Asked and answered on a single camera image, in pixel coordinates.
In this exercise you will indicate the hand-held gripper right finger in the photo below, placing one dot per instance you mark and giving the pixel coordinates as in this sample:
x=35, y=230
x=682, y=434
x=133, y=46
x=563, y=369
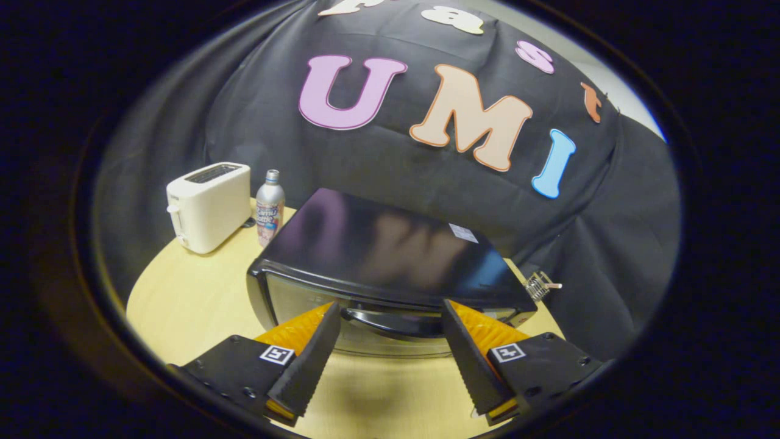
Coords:
x=469, y=360

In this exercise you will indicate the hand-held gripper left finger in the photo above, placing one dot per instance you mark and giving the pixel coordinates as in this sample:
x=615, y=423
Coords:
x=311, y=360

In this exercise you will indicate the black toaster oven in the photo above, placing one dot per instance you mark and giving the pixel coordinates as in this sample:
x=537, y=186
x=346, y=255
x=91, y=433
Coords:
x=378, y=244

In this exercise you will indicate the white pop-up toaster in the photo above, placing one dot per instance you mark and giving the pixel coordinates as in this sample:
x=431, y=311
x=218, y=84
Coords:
x=210, y=210

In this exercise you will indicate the silver drink bottle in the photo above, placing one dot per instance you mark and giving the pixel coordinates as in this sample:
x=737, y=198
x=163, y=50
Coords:
x=270, y=210

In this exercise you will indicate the black backdrop cloth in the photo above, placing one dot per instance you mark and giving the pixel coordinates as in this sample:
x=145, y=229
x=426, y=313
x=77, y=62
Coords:
x=183, y=122

